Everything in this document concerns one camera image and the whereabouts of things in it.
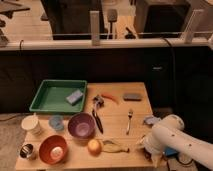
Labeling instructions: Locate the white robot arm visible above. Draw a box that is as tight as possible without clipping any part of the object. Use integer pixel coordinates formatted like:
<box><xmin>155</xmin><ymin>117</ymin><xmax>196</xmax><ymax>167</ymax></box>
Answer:
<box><xmin>137</xmin><ymin>114</ymin><xmax>213</xmax><ymax>170</ymax></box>

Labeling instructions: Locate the purple bowl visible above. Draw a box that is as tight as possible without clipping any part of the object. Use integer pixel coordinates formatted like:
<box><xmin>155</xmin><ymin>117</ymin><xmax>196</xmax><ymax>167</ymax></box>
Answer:
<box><xmin>68</xmin><ymin>113</ymin><xmax>95</xmax><ymax>139</ymax></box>

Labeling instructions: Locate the red bowl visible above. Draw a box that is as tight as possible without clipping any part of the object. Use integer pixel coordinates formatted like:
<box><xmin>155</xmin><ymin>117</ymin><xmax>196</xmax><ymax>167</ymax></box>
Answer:
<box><xmin>39</xmin><ymin>135</ymin><xmax>68</xmax><ymax>165</ymax></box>

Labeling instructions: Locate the orange chili pepper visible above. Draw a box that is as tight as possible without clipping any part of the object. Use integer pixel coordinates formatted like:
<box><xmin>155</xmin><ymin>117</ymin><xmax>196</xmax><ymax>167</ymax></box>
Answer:
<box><xmin>101</xmin><ymin>93</ymin><xmax>119</xmax><ymax>105</ymax></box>

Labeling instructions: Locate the blue sponge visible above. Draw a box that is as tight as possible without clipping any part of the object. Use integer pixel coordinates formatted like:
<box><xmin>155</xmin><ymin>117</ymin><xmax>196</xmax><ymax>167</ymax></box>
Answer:
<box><xmin>66</xmin><ymin>90</ymin><xmax>83</xmax><ymax>105</ymax></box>

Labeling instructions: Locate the metal fork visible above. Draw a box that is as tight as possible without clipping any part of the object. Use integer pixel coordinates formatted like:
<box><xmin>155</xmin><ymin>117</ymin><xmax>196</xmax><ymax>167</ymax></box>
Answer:
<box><xmin>126</xmin><ymin>109</ymin><xmax>133</xmax><ymax>135</ymax></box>

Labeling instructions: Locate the green plastic tray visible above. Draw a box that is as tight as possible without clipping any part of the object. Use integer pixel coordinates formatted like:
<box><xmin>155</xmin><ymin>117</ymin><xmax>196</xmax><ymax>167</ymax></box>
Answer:
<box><xmin>29</xmin><ymin>79</ymin><xmax>87</xmax><ymax>114</ymax></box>

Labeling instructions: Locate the small blue cup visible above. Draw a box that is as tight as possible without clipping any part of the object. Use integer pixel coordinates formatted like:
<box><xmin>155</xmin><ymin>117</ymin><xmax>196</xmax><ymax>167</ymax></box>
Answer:
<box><xmin>49</xmin><ymin>115</ymin><xmax>64</xmax><ymax>131</ymax></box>

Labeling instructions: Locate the orange fruit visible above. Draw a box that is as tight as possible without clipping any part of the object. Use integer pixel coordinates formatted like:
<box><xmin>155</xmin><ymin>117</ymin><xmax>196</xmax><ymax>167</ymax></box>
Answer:
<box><xmin>87</xmin><ymin>139</ymin><xmax>102</xmax><ymax>155</ymax></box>

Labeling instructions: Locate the white paper cup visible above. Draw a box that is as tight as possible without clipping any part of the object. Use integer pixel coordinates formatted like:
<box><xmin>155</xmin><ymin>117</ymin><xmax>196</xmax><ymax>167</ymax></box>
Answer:
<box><xmin>21</xmin><ymin>114</ymin><xmax>42</xmax><ymax>135</ymax></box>

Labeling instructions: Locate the blue object beside table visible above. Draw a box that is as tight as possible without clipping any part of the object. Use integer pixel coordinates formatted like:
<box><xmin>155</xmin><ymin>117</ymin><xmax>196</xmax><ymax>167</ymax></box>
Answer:
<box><xmin>165</xmin><ymin>147</ymin><xmax>178</xmax><ymax>157</ymax></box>

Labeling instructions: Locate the black handled can opener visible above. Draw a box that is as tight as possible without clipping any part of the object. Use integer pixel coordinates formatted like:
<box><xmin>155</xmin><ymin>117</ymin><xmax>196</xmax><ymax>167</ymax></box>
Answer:
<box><xmin>92</xmin><ymin>95</ymin><xmax>104</xmax><ymax>132</ymax></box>

